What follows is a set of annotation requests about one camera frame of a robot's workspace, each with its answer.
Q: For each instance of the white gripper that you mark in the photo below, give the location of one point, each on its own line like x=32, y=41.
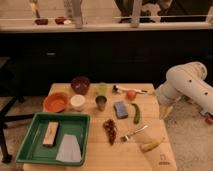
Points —
x=166, y=106

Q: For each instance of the red apple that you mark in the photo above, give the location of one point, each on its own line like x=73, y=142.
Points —
x=131, y=95

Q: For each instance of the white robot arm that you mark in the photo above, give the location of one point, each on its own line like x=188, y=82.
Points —
x=185, y=80

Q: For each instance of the purple bowl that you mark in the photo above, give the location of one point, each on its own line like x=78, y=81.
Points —
x=80, y=85

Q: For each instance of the orange bowl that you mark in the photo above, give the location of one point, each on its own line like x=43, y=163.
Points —
x=55, y=102

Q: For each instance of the green chili pepper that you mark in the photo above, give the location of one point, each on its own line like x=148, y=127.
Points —
x=137, y=113

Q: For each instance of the blue sponge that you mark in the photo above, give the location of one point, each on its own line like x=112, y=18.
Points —
x=120, y=109

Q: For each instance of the silver fork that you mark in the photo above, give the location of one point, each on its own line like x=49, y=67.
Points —
x=128, y=136

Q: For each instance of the green plastic cup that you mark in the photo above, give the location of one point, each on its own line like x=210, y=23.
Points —
x=101, y=89

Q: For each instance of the white cup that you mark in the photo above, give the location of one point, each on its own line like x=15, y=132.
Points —
x=77, y=102

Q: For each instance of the grey cloth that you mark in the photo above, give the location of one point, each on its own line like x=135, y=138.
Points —
x=69, y=150

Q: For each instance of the green plastic tray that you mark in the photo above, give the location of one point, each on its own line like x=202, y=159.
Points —
x=33, y=151

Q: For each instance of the wooden block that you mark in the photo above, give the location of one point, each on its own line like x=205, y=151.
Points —
x=50, y=134

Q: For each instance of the black chair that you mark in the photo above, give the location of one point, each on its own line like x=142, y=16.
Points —
x=7, y=83

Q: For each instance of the white handled brush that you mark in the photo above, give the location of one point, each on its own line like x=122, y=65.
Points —
x=120, y=89

